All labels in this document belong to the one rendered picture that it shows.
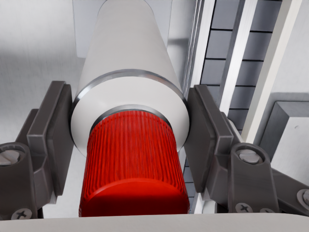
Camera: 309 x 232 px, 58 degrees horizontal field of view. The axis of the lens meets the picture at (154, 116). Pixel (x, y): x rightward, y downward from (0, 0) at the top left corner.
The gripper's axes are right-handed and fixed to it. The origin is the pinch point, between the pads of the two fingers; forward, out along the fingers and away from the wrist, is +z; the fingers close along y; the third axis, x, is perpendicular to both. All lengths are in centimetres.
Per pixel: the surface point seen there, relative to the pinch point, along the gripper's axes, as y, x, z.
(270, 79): 18.2, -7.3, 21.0
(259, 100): 17.7, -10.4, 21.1
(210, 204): 12.6, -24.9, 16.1
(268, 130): 25.6, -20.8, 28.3
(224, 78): 10.4, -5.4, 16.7
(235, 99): 16.0, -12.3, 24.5
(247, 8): 10.8, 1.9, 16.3
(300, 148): 29.8, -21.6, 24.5
